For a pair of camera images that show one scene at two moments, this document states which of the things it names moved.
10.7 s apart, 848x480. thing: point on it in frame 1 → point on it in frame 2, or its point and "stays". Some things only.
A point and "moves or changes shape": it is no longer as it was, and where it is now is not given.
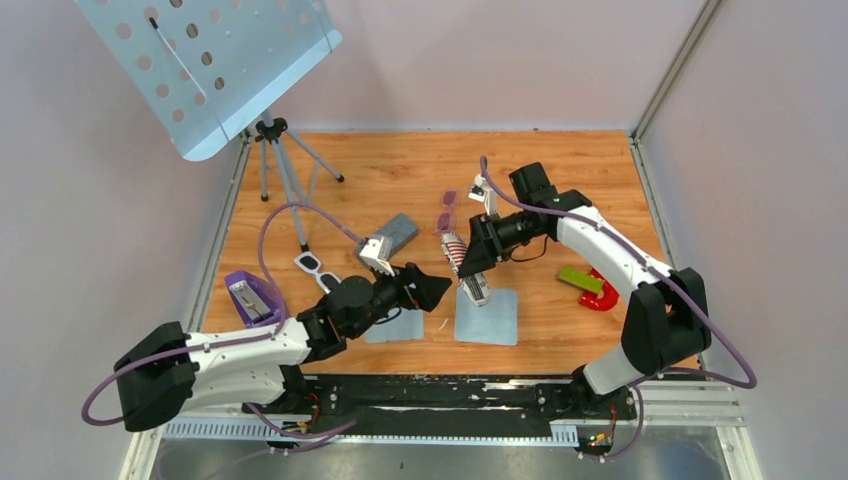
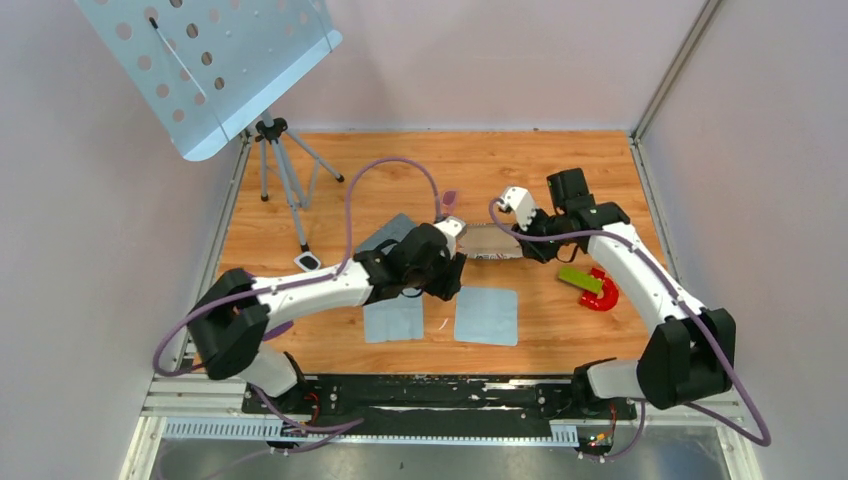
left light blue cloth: x=400 y=325 stays
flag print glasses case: x=475 y=285 moves or changes shape
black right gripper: x=486 y=247 → x=533 y=251
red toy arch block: x=609 y=299 stays
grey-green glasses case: x=400 y=230 stays
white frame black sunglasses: x=309 y=263 stays
